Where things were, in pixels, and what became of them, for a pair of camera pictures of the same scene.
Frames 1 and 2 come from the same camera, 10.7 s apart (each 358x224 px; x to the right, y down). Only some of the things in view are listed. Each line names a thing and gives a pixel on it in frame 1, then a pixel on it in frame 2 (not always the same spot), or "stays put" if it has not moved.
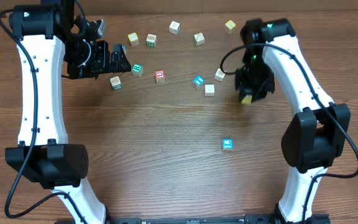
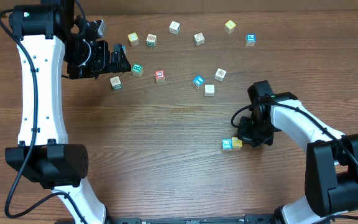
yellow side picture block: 247,100 → 237,144
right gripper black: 245,89 → 245,137
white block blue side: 227,144 stays put
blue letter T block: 197,81 stays put
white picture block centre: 199,39 stays put
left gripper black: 103,63 stays put
